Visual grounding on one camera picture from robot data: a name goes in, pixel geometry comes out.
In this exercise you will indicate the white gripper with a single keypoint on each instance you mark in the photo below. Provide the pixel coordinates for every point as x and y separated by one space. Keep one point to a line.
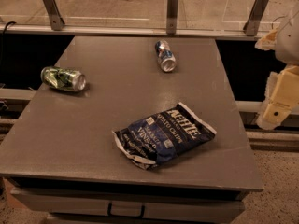
289 42

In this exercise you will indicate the green soda can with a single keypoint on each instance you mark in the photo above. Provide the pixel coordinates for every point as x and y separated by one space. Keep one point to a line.
63 79

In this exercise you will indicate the blue soda can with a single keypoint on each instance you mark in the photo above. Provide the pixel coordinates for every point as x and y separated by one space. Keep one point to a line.
165 56

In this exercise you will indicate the blue Kettle chips bag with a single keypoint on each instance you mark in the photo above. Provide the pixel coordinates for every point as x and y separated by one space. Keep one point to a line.
161 137

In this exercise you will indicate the grey table with drawer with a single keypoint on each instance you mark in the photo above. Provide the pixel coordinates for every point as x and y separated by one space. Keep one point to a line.
62 156

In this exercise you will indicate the right metal bracket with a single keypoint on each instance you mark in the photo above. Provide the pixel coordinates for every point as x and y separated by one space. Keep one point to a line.
252 25

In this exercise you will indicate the metal bracket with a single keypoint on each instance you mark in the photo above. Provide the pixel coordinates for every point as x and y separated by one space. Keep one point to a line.
171 17
252 25
56 20

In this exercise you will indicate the middle metal bracket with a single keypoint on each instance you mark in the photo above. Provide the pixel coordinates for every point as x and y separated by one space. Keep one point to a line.
171 17

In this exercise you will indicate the black drawer handle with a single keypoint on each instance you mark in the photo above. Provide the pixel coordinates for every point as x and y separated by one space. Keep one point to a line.
122 209

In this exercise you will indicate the left metal bracket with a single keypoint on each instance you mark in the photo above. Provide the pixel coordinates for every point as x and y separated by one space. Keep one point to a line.
56 20

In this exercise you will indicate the metal rail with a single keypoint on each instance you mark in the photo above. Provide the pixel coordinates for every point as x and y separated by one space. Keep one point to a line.
114 31

